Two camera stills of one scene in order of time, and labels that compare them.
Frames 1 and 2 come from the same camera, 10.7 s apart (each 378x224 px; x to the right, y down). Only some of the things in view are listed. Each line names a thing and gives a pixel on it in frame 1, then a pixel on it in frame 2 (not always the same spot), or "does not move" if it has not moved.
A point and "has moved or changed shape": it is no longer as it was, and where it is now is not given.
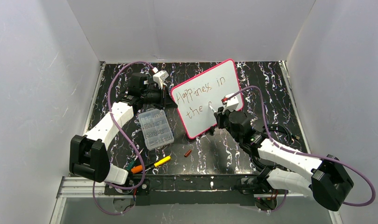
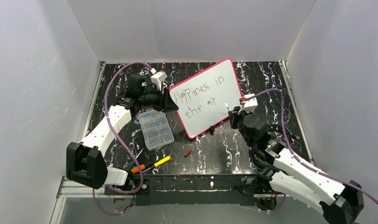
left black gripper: (163, 98) does not move
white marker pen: (212, 108) has moved or changed shape
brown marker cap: (188, 153) does not move
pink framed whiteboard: (197, 99) does not move
